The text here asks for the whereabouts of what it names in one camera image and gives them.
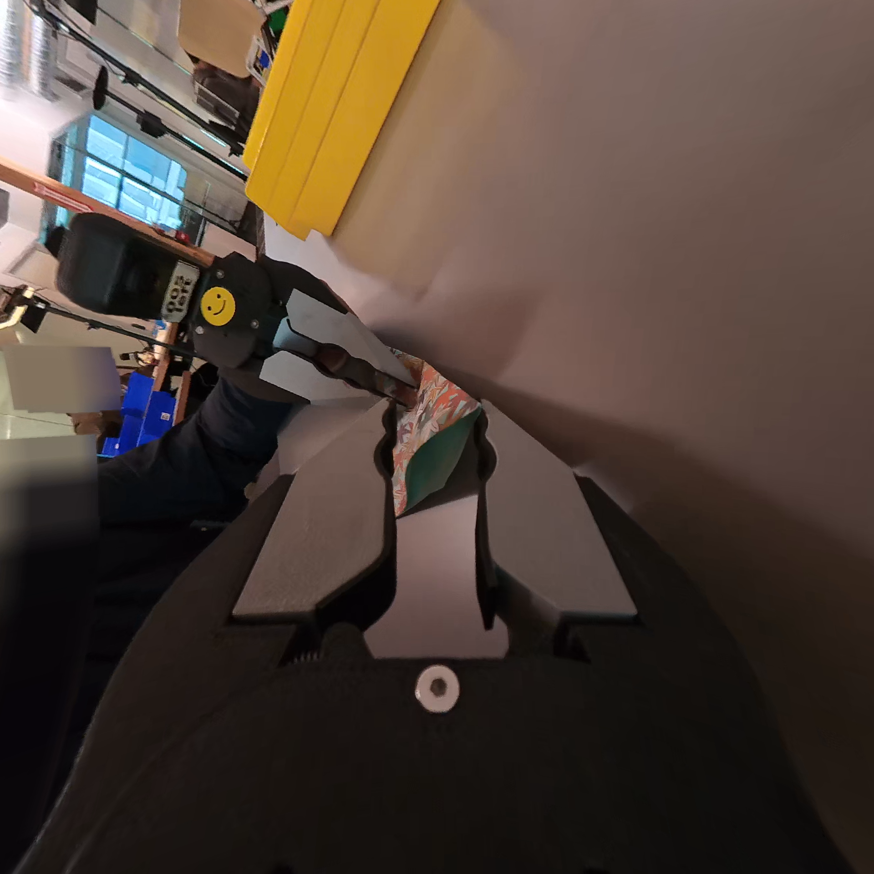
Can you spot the wooden beam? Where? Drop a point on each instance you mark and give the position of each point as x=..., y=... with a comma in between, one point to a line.
x=82, y=198

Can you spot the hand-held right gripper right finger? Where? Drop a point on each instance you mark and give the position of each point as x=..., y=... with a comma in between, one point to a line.
x=553, y=539

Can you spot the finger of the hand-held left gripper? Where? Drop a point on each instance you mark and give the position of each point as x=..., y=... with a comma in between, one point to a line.
x=334, y=324
x=300, y=382

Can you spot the person's left forearm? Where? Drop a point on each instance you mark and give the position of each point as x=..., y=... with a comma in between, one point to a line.
x=191, y=450

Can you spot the silver ventilation duct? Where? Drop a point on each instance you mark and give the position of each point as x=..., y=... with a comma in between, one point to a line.
x=24, y=48

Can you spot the person's dark clothed body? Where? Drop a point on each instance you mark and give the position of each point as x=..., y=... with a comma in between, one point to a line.
x=157, y=567

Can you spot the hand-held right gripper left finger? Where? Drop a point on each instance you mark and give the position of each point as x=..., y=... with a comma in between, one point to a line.
x=321, y=539

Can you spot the beige panel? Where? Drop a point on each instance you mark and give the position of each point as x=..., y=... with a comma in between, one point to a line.
x=218, y=34

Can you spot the window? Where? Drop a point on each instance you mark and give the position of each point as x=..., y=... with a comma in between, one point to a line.
x=130, y=171

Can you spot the black tripod stand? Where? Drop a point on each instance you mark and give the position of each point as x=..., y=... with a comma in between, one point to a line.
x=153, y=123

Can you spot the yellow plastic bin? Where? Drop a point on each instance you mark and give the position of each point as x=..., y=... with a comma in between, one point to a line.
x=321, y=123

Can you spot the blue storage bins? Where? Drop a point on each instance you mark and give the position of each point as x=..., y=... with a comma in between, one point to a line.
x=140, y=410

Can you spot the leaf-patterned origami paper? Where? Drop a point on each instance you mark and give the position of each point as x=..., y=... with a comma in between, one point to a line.
x=437, y=410

